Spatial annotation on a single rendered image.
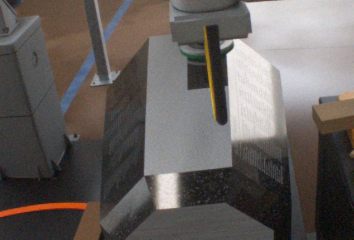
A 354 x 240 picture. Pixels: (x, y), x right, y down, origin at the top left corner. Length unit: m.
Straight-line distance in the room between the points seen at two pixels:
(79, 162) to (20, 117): 0.48
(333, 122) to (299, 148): 1.32
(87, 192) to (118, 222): 1.28
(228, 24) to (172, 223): 0.56
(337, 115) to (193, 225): 0.55
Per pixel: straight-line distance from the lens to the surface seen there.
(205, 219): 1.44
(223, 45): 2.08
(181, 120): 1.67
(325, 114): 1.62
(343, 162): 1.57
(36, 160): 2.95
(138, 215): 1.47
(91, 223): 2.40
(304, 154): 2.87
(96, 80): 3.95
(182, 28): 1.29
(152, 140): 1.59
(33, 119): 2.80
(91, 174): 2.92
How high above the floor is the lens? 1.67
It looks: 30 degrees down
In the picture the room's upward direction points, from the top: 9 degrees counter-clockwise
